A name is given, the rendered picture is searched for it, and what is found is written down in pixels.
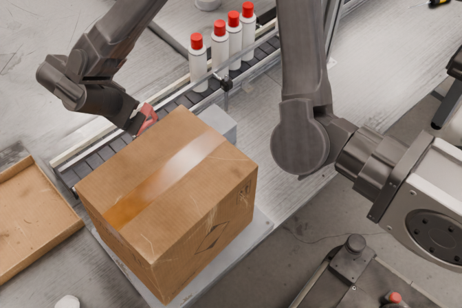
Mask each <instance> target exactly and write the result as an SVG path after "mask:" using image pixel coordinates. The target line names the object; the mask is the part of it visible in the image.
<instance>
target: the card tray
mask: <svg viewBox="0 0 462 308"><path fill-rule="evenodd" d="M84 226H85V223H84V221H83V220H82V218H80V217H79V216H78V215H77V214H76V213H75V211H74V210H73V208H72V207H71V206H70V205H69V204H68V203H67V201H66V200H65V198H64V197H63V196H62V195H61V194H60V192H59V191H58V190H57V188H56V187H55V186H54V185H53V183H52V182H51V181H50V180H49V178H48V177H47V175H46V174H45V173H44V172H43V171H42V170H41V168H40V167H39V165H38V164H37V163H36V162H35V161H34V158H33V157H32V155H31V154H30V155H28V156H27V157H25V158H23V159H22V160H20V161H19V162H17V163H16V164H14V165H12V166H11V167H9V168H7V169H5V170H4V171H2V172H1V173H0V286H2V285H3V284H4V283H6V282H7V281H9V280H10V279H11V278H13V277H14V276H16V275H17V274H18V273H19V272H21V271H22V270H24V269H25V268H26V267H28V266H29V265H31V264H32V263H33V262H35V261H36V260H38V259H39V258H41V257H42V256H43V255H44V254H46V253H48V252H49V251H50V250H52V249H53V248H55V247H56V246H57V245H58V244H60V243H62V242H63V241H64V240H65V239H67V238H68V237H70V236H71V235H72V234H74V233H75V232H77V231H78V230H79V229H81V228H82V227H84Z"/></svg>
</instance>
